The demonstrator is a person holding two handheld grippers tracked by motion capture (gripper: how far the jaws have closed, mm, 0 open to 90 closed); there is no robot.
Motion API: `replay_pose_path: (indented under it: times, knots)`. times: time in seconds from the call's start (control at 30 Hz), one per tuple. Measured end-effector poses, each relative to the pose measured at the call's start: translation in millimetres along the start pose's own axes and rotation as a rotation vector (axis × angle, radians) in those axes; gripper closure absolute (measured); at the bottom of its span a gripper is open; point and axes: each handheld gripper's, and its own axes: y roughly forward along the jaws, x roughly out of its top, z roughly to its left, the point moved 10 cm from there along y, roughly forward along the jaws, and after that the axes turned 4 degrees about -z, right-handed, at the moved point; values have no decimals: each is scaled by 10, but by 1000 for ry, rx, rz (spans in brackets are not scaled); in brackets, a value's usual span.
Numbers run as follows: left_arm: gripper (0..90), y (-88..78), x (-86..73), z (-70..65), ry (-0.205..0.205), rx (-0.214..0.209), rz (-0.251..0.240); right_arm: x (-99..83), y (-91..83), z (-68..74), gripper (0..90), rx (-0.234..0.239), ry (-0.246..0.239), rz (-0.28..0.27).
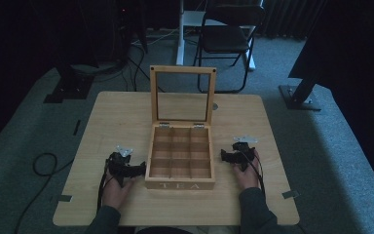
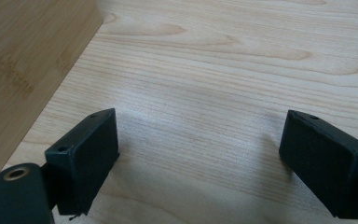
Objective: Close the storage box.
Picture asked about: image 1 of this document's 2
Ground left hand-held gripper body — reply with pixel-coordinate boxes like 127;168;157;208
105;144;134;188

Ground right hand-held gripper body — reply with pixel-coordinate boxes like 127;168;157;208
232;135;259;172

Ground wooden tea box with lid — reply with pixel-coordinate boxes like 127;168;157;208
144;64;217;191

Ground person's right hand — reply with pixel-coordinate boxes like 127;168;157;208
234;149;262;191

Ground person's left hand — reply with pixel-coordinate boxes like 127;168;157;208
101;171;136;211

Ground small black floor strip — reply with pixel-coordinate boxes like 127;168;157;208
72;119;83;137

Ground slanted black stand with base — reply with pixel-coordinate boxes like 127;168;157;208
278;72;323;112

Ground black folding chair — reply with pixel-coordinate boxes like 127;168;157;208
193;0;268;95

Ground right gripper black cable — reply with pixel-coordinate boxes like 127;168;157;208
244;149;267;197

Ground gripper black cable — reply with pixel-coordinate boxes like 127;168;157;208
244;149;267;197
96;158;112;213

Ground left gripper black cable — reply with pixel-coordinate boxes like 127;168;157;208
96;158;112;213

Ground black floor cable loop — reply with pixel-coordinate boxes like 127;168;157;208
14;152;76;234

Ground black stand with base plate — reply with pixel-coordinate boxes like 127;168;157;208
43;62;95;104

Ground black cables behind table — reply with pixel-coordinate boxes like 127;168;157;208
123;38;165;94

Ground white floor cable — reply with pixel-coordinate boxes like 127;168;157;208
131;27;180;47

